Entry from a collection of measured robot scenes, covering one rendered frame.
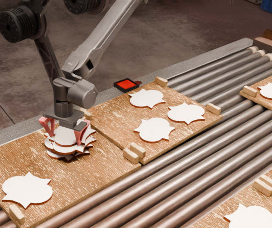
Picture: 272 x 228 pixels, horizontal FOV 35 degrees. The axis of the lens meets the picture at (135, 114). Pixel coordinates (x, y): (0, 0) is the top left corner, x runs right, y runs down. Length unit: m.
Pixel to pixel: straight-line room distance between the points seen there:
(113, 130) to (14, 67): 2.61
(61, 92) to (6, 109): 2.19
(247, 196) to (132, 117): 0.51
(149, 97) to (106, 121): 0.22
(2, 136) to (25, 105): 1.92
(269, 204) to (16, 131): 0.85
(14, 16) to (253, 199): 1.62
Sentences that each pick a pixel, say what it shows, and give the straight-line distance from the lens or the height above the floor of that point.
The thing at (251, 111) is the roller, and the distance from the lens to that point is 1.71.
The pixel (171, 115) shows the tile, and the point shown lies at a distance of 1.55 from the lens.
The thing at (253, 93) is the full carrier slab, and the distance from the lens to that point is 1.76.
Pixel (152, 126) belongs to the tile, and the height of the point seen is 0.95.
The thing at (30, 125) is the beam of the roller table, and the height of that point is 0.92.
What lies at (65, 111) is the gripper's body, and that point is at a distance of 1.25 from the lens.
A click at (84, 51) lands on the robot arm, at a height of 1.26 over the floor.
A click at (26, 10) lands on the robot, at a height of 0.96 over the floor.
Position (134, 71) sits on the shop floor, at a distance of 3.90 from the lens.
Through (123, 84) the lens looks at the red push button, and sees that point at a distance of 1.76.
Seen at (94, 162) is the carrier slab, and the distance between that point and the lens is 1.33.
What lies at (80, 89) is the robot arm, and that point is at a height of 1.20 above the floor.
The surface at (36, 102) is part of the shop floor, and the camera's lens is 3.45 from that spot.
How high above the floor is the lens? 1.78
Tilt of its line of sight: 33 degrees down
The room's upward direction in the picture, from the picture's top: 3 degrees clockwise
